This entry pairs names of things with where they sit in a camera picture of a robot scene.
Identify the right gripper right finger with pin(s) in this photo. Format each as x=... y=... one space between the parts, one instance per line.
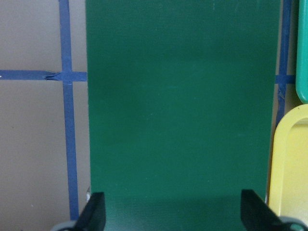
x=257 y=216

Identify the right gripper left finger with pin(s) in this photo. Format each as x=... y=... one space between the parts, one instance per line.
x=93 y=216

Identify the yellow plastic tray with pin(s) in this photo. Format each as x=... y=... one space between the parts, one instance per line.
x=288 y=194

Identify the green conveyor belt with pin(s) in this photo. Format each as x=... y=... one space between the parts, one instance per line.
x=180 y=109

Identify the green plastic tray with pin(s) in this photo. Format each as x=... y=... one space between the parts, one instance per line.
x=301 y=81

